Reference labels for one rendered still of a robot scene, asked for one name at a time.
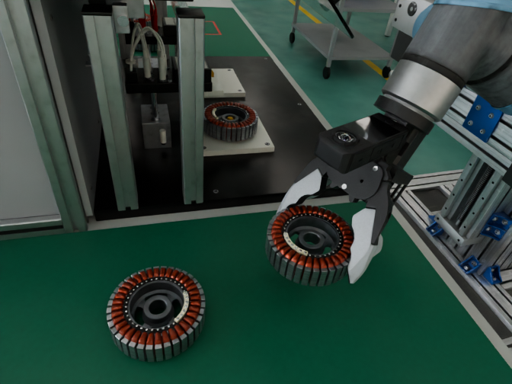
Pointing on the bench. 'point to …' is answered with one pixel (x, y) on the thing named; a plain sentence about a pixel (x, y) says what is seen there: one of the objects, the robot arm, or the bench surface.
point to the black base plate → (259, 191)
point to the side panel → (32, 137)
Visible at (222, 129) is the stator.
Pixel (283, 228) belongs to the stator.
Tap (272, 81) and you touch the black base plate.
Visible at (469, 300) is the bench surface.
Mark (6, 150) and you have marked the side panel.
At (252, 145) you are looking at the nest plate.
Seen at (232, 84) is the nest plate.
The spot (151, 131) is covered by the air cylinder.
